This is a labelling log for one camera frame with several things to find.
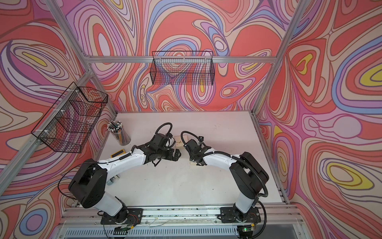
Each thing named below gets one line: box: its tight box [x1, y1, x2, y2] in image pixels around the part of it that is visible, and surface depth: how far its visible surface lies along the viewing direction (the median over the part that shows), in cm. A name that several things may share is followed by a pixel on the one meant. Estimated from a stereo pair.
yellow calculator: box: [110, 148, 126, 159], surface depth 98 cm
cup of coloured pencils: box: [106, 119, 132, 146], surface depth 93 cm
